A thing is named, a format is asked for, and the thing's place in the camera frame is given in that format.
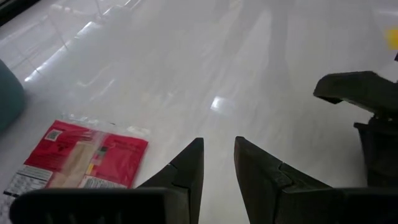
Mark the teal plastic basket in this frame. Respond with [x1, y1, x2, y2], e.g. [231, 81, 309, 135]
[0, 58, 26, 134]

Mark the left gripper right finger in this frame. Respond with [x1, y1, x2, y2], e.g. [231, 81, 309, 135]
[234, 136, 330, 224]

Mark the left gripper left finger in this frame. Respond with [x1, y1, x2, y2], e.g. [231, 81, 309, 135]
[138, 138, 205, 224]

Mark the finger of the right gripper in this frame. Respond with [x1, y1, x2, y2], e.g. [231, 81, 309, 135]
[313, 70, 398, 116]

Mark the red popcorn bag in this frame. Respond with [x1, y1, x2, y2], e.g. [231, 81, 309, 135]
[0, 113, 150, 200]

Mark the yellow cable tag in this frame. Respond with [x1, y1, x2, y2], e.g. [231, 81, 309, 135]
[386, 27, 398, 50]

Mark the black aluminium table frame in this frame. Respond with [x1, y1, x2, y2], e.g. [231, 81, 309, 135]
[0, 0, 41, 26]

